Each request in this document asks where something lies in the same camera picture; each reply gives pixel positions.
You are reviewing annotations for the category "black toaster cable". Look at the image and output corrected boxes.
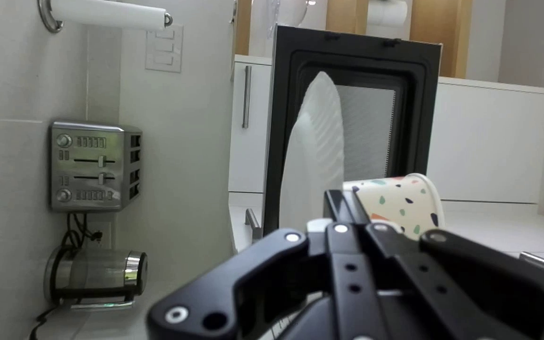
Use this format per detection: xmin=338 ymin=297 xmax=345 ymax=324
xmin=58 ymin=210 xmax=105 ymax=256

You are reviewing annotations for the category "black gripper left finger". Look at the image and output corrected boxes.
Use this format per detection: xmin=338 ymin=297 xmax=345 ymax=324
xmin=145 ymin=188 xmax=389 ymax=340

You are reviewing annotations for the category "white paper plate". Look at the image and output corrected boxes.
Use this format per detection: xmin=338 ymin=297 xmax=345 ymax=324
xmin=277 ymin=70 xmax=347 ymax=235

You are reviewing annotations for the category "black microwave door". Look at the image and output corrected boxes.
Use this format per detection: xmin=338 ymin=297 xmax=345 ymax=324
xmin=260 ymin=25 xmax=443 ymax=237

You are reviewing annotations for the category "long steel cabinet handle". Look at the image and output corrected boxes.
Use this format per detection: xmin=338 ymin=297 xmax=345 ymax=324
xmin=239 ymin=63 xmax=253 ymax=133

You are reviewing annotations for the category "black kettle power cable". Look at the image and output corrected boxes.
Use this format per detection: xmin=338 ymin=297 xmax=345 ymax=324
xmin=26 ymin=305 xmax=68 ymax=340

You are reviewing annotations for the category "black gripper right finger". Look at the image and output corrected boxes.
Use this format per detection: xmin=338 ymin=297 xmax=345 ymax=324
xmin=340 ymin=189 xmax=544 ymax=340

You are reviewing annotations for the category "wall control panel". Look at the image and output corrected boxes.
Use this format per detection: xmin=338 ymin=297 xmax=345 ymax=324
xmin=47 ymin=120 xmax=143 ymax=214

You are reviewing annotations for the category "white light switch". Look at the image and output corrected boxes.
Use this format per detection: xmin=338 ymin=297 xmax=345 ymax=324
xmin=143 ymin=25 xmax=185 ymax=76

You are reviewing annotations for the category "white paper towel roll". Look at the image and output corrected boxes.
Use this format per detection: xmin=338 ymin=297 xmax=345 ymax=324
xmin=35 ymin=0 xmax=175 ymax=36

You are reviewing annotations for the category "silver metal canister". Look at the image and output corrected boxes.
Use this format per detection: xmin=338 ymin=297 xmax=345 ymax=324
xmin=43 ymin=246 xmax=149 ymax=310

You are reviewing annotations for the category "speckled paper cup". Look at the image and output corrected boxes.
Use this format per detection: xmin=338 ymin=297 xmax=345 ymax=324
xmin=341 ymin=172 xmax=445 ymax=242

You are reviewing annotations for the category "white upper cabinet long handle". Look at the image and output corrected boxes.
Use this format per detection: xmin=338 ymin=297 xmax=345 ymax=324
xmin=226 ymin=55 xmax=275 ymax=195

